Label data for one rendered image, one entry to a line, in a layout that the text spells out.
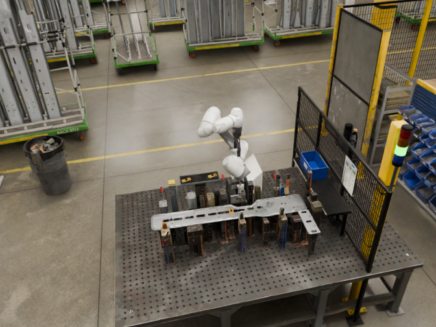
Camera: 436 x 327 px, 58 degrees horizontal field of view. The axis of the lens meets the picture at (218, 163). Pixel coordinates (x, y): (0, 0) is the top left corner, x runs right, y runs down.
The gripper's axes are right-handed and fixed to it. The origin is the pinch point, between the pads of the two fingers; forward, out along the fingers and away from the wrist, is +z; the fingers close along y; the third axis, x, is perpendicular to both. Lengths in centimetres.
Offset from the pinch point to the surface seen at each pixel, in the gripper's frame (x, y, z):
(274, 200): 31, 20, 46
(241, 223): -7, 47, 42
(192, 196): -43, 10, 35
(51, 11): -283, -708, 28
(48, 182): -221, -167, 124
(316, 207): 61, 42, 41
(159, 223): -75, 27, 46
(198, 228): -43, 44, 43
